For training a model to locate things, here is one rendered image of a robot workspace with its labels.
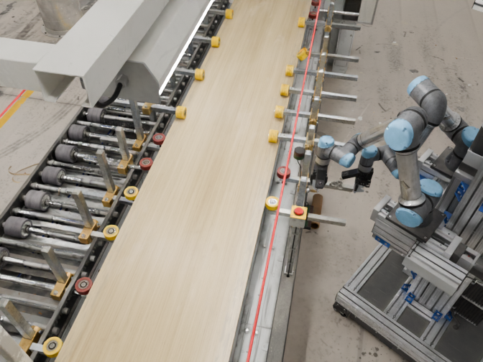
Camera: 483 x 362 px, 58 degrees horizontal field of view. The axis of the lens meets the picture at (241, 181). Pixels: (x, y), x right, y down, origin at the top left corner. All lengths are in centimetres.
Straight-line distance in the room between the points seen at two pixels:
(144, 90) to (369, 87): 433
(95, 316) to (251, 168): 118
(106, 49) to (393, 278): 273
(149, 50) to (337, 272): 273
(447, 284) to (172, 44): 182
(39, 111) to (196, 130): 234
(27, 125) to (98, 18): 406
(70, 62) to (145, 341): 160
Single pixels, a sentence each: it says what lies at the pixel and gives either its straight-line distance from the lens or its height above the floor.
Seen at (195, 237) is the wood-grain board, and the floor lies 90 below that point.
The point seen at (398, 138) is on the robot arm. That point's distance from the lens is 189.
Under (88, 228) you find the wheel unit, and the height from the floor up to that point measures 86.
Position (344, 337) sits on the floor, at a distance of 310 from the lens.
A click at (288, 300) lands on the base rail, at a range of 235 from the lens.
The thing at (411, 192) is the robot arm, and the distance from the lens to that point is 206.
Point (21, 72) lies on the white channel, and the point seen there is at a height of 244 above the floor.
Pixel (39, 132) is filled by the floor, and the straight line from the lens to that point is 461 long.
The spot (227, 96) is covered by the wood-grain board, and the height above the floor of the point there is 90.
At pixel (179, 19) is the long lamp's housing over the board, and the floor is 237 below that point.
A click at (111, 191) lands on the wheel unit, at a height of 85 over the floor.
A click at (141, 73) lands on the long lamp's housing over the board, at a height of 236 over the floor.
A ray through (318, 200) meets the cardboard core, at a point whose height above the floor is 8.
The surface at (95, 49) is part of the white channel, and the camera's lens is 64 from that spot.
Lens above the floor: 278
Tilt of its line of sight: 47 degrees down
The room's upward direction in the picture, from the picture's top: 1 degrees clockwise
